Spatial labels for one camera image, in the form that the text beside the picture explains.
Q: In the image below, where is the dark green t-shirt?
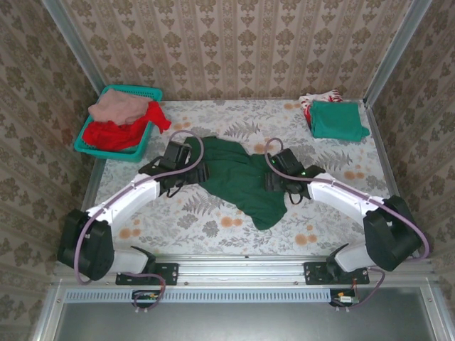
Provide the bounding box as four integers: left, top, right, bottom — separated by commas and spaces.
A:
184, 136, 288, 231

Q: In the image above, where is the folded teal green t-shirt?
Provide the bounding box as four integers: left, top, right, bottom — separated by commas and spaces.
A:
308, 100, 370, 140

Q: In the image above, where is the teal plastic basket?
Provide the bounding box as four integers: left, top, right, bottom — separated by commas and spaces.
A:
73, 85, 164, 163

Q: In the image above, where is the floral tablecloth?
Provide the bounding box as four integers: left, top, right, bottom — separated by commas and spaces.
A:
82, 99, 408, 256

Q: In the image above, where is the pink cloth in basket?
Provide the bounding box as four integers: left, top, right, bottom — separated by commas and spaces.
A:
87, 88, 150, 126

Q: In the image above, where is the red and white patterned t-shirt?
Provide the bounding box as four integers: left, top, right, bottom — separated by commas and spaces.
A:
298, 88, 345, 124

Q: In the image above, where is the small electronics board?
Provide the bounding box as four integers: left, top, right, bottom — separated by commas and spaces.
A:
132, 289, 161, 308
329, 288, 358, 307

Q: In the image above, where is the grey metal sheet panel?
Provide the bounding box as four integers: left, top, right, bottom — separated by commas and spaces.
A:
53, 287, 440, 341

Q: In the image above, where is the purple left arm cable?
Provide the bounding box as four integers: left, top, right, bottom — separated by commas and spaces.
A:
76, 129, 206, 313

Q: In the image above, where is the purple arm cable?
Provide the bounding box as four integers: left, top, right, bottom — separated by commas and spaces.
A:
76, 129, 206, 313
264, 137, 430, 312

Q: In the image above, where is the aluminium table side rail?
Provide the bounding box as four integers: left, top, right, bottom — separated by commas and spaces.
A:
81, 156, 106, 210
365, 106, 401, 200

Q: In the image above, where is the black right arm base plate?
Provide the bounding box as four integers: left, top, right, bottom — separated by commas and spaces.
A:
304, 261, 370, 286

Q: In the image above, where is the aluminium mounting rail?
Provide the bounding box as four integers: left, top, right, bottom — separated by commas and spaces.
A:
53, 254, 437, 285

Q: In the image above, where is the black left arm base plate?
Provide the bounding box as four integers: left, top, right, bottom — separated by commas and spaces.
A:
115, 262, 178, 286

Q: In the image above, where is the grey slotted cable duct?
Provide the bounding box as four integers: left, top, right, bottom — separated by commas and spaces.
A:
65, 288, 331, 303

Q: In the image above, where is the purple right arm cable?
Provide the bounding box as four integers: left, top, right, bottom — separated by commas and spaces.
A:
264, 137, 430, 312

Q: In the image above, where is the aluminium frame post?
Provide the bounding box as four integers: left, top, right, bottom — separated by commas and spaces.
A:
364, 0, 433, 107
41, 0, 107, 97

